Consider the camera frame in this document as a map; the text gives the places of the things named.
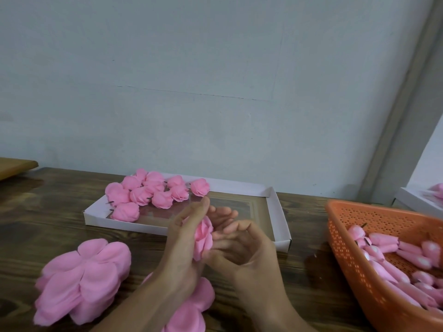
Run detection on person's left hand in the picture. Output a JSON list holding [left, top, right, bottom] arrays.
[[156, 197, 239, 296]]

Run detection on person's right hand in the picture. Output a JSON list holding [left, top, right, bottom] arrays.
[[203, 219, 295, 321]]

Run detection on stack of pink petals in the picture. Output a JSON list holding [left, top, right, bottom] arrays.
[[33, 237, 132, 326], [142, 273, 216, 332]]

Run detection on white shallow tray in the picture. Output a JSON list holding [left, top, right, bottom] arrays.
[[83, 175, 292, 252]]

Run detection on pink petal flower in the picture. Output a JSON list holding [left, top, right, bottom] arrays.
[[144, 171, 166, 194]]

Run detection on group of finished pink roses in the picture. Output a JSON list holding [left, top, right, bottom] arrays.
[[104, 168, 211, 223]]

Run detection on pink rose buds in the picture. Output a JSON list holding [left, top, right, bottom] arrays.
[[347, 225, 443, 317]]

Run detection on person's left forearm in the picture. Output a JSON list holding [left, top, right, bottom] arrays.
[[90, 276, 191, 332]]

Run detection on person's right forearm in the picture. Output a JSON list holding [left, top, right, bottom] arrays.
[[257, 304, 319, 332]]

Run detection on orange plastic basket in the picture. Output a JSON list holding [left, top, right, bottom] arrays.
[[326, 200, 443, 332]]

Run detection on grey door frame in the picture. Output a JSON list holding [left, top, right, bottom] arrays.
[[359, 0, 443, 205]]

